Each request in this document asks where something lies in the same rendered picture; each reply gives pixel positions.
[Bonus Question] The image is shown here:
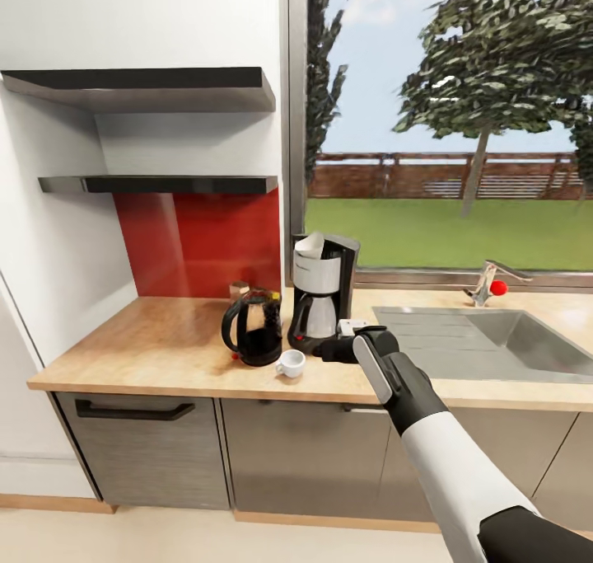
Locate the paper coffee filter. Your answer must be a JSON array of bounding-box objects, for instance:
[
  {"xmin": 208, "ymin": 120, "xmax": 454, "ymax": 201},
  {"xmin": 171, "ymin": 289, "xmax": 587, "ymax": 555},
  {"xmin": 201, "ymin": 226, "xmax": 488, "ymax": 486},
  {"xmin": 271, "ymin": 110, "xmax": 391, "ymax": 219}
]
[{"xmin": 295, "ymin": 229, "xmax": 325, "ymax": 260}]

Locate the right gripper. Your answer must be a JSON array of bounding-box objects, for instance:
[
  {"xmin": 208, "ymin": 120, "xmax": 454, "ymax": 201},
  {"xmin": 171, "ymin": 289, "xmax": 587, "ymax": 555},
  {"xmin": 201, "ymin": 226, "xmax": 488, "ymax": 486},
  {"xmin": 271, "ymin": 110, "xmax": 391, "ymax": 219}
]
[{"xmin": 311, "ymin": 336, "xmax": 361, "ymax": 366}]

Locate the coffee cup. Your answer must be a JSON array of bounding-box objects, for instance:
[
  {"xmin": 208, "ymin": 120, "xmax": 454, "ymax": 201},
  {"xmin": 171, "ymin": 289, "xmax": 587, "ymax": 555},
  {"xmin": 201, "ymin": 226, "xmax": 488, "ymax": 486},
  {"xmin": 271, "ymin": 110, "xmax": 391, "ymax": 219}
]
[{"xmin": 275, "ymin": 350, "xmax": 306, "ymax": 378}]

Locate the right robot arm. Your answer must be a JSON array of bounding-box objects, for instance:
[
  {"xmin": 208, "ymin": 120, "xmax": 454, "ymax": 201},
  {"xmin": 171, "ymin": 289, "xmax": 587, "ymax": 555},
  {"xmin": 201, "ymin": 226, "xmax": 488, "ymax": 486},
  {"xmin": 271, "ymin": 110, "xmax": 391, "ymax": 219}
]
[{"xmin": 311, "ymin": 319, "xmax": 593, "ymax": 563}]

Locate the electric kettle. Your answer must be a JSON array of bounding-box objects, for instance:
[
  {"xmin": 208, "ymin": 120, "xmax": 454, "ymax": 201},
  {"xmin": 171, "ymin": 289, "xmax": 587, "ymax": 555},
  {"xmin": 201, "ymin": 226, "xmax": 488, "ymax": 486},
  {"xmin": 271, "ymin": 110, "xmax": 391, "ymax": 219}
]
[{"xmin": 222, "ymin": 289, "xmax": 282, "ymax": 366}]

